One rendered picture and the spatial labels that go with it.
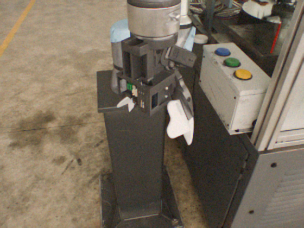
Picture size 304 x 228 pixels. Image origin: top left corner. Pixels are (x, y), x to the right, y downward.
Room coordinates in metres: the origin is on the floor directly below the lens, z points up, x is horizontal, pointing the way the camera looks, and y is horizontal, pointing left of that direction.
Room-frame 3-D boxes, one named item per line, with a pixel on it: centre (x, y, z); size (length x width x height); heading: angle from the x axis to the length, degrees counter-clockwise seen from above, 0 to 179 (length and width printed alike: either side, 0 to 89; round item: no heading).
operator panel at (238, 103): (0.67, -0.25, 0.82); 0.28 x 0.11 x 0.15; 10
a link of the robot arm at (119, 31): (0.79, 0.07, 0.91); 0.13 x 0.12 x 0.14; 82
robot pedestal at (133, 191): (0.79, 0.07, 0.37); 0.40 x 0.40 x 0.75; 10
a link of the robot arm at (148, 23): (0.36, -0.01, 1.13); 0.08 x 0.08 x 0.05
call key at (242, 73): (0.60, -0.25, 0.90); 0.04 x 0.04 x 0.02
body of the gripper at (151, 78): (0.36, 0.00, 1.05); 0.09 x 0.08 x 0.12; 140
